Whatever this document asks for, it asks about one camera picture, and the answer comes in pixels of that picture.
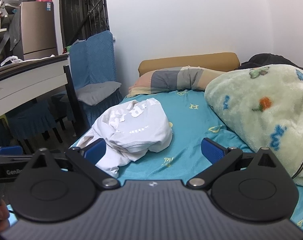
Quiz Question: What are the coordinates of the tan headboard cushion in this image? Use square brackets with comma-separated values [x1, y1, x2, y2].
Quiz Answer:
[138, 52, 240, 76]

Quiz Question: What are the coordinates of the black clothing pile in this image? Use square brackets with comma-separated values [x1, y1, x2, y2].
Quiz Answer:
[238, 53, 303, 70]

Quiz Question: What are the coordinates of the green fleece cartoon blanket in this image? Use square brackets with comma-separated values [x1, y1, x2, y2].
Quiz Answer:
[205, 64, 303, 186]

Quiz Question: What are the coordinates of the person's left hand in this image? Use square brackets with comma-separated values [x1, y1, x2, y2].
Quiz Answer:
[0, 200, 10, 232]

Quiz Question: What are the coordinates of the white t-shirt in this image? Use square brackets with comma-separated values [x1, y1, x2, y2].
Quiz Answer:
[76, 98, 173, 178]

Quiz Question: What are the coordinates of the grey seat cushion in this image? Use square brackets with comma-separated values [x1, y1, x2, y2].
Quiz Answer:
[75, 81, 122, 106]

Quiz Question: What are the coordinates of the dark window with grille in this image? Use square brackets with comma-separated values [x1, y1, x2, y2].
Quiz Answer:
[59, 0, 110, 48]

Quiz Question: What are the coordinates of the turquoise patterned bed sheet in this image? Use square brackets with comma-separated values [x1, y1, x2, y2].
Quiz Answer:
[85, 90, 303, 239]

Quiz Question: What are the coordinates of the striped pillow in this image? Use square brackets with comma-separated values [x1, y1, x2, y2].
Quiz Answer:
[127, 66, 224, 98]

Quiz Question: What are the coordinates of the blue covered chair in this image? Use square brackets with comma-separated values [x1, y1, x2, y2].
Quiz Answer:
[0, 101, 63, 151]
[69, 30, 123, 129]

